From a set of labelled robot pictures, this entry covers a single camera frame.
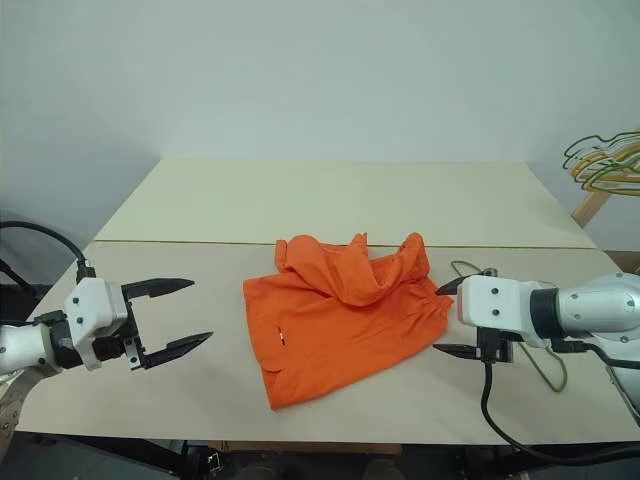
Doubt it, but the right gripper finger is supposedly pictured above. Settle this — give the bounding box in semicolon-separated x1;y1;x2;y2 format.
432;343;480;361
436;275;467;298

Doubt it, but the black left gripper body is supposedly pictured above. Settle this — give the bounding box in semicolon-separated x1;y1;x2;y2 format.
91;283;152;373

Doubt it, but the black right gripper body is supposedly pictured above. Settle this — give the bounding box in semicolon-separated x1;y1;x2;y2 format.
474;327;516;364

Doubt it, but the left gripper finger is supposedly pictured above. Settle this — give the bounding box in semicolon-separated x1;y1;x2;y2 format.
121;277;196;303
143;331;215;371

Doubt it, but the olive green clothes hanger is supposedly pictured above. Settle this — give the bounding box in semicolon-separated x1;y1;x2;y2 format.
449;259;569;394

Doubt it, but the yellow clothes hanger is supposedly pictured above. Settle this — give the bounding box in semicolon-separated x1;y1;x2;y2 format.
572;145;640;184

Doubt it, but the beige perforated panel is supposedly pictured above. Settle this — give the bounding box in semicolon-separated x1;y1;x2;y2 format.
0;375;26;480

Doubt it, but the wooden rack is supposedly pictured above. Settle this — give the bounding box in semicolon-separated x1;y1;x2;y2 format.
570;189;624;230

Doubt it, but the bunch of coloured hangers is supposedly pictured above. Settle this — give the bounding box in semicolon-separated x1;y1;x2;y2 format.
563;129;640;172

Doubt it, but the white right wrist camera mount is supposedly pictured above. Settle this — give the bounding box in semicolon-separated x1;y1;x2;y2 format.
455;273;552;349

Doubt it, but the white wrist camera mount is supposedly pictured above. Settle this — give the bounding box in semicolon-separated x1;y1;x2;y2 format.
63;278;132;372
455;273;552;349

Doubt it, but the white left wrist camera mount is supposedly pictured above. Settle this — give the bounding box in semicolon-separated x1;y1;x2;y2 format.
63;278;132;372

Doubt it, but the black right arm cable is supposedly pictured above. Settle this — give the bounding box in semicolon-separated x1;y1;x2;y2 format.
479;359;640;468

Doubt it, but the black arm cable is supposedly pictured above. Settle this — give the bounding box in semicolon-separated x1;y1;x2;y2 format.
479;359;640;468
0;220;97;279

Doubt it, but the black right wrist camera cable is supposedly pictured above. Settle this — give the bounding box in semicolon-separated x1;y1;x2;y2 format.
549;338;640;372

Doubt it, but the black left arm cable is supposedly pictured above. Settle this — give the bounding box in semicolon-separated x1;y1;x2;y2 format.
0;220;97;279

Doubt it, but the black strap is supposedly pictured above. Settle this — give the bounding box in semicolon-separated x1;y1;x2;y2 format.
0;257;37;297

